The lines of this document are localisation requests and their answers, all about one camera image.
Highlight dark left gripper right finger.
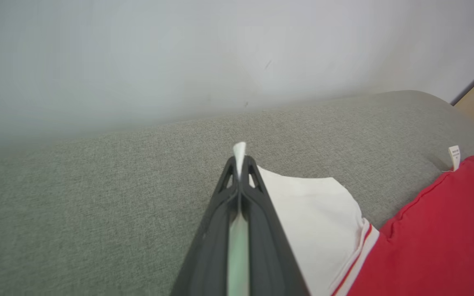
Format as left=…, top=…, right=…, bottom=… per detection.
left=240, top=155, right=311, bottom=296

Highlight grey fabric sofa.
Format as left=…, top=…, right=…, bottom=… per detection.
left=0, top=90, right=474, bottom=296

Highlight red Bulls jersey white sleeves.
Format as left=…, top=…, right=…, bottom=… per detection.
left=227, top=141, right=474, bottom=296

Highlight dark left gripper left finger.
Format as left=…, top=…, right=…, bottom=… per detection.
left=170, top=156, right=241, bottom=296

